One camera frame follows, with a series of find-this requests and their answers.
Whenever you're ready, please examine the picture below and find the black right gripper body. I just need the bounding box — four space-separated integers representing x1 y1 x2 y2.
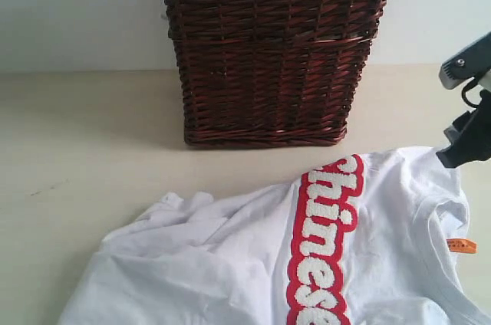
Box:
437 90 490 168

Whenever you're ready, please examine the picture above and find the white t-shirt with red lettering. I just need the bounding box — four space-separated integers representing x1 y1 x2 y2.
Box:
59 146 490 324

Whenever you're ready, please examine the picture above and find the dark brown wicker basket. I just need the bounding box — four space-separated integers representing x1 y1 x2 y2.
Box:
164 0 387 148

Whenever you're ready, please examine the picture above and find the orange garment tag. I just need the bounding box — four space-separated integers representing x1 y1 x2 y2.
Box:
447 238 477 254

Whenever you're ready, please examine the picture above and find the black camera cable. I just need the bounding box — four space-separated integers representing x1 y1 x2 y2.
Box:
460 78 484 110

